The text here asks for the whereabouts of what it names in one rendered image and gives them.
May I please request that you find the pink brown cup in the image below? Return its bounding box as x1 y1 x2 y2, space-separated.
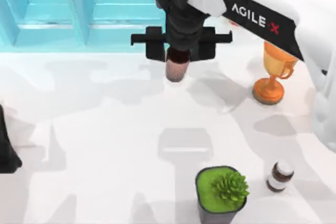
165 47 191 83

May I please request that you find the golden orange trophy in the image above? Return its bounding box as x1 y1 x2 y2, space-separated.
252 40 299 105

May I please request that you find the light blue rack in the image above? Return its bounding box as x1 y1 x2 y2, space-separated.
0 0 171 55

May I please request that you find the green plant in grey pot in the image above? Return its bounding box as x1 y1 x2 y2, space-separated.
195 165 250 224

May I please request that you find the brown bottle with white label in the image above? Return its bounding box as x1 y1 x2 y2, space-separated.
266 161 295 192

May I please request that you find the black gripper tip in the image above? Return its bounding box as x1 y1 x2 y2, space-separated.
0 104 23 174

